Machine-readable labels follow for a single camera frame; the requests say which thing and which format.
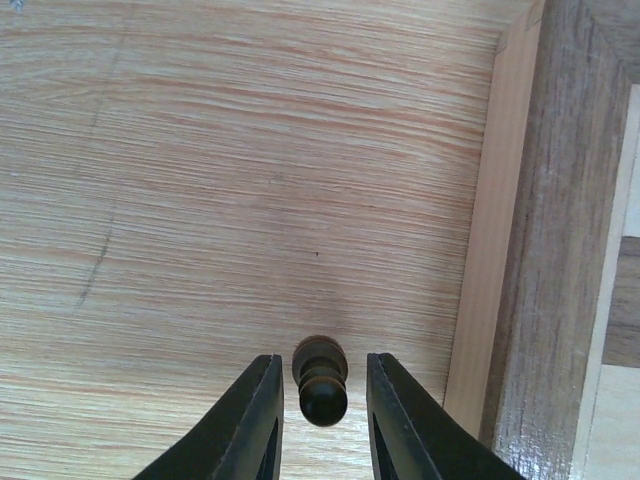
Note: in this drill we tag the wooden chess board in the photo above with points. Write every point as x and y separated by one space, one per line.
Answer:
555 176

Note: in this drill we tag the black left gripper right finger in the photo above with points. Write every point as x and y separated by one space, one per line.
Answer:
413 437

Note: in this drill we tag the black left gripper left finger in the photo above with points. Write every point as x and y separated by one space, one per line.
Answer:
240 437

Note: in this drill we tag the dark pawn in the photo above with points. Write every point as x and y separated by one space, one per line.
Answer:
320 371

